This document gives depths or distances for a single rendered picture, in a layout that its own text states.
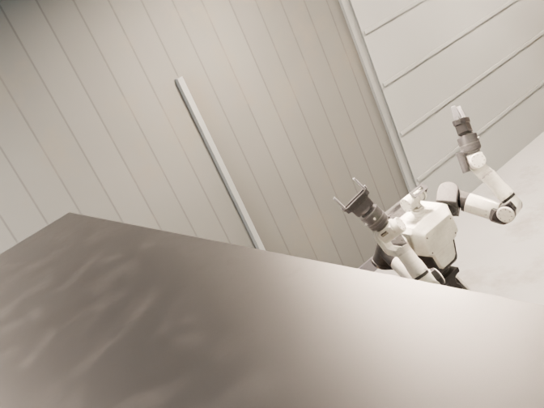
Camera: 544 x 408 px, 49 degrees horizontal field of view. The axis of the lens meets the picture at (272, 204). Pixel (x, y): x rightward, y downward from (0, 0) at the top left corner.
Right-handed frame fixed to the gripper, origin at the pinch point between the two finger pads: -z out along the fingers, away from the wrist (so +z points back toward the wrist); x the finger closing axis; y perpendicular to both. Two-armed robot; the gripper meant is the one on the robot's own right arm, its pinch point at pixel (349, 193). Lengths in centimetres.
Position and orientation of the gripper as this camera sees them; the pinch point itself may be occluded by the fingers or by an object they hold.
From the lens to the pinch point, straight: 239.9
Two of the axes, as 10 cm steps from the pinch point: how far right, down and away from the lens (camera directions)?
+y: 0.3, 2.3, -9.7
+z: 7.2, 6.7, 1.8
